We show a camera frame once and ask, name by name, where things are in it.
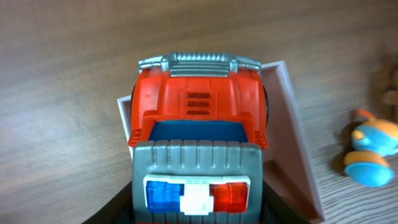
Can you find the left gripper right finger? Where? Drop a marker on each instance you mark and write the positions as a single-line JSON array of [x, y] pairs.
[[274, 210]]

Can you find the blue orange toy figure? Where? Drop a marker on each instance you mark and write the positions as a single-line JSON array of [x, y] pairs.
[[372, 141]]

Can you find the pink open cardboard box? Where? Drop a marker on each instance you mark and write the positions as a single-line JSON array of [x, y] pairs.
[[285, 162]]

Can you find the brown plush bear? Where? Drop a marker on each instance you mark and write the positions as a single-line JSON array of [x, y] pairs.
[[388, 92]]

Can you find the red toy fire truck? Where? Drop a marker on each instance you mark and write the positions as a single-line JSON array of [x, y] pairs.
[[198, 131]]

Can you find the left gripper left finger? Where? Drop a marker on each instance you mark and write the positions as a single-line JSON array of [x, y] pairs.
[[118, 210]]

